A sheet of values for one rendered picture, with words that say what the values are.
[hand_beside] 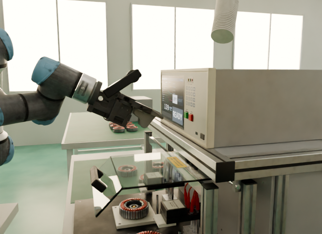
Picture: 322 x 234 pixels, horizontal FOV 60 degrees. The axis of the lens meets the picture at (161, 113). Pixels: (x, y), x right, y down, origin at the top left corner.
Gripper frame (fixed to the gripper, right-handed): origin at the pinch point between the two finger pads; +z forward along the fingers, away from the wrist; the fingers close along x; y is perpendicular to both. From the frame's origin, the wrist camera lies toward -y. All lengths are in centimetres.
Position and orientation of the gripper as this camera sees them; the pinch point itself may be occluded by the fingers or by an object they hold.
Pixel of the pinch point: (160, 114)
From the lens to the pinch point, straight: 81.8
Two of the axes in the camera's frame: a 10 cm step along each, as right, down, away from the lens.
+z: 8.7, 3.9, 3.0
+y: -4.2, 9.1, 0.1
